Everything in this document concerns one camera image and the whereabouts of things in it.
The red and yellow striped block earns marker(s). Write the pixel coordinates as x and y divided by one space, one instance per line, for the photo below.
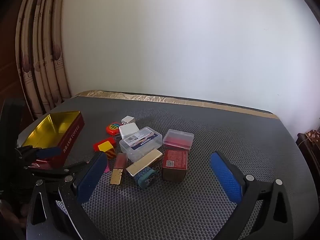
105 146

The round red tape measure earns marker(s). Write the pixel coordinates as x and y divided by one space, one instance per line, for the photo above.
113 128

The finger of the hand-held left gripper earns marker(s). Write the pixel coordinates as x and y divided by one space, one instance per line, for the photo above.
50 172
51 152

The small pink piece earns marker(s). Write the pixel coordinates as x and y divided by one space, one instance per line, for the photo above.
106 169

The brown wooden door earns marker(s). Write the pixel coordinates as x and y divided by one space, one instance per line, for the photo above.
8 67

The red tin box gold inside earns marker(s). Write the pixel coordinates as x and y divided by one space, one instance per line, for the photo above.
72 135

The red carton box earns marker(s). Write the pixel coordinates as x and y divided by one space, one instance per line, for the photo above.
173 166

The beige patterned curtain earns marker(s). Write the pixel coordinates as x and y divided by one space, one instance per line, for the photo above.
42 55

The white charger cube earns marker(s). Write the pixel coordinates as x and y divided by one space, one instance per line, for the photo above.
128 130

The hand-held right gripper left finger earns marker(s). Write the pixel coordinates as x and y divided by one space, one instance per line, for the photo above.
92 177

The shiny gold rectangular box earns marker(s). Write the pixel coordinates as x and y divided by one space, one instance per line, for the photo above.
142 163

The clear plastic box white label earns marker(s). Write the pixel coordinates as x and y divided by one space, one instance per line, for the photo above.
141 143

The clear plastic box red contents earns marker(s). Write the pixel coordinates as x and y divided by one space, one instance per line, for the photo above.
178 140

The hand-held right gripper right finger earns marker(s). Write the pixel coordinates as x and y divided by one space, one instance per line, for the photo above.
225 177

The small white striped box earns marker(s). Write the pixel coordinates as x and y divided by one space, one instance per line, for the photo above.
128 120

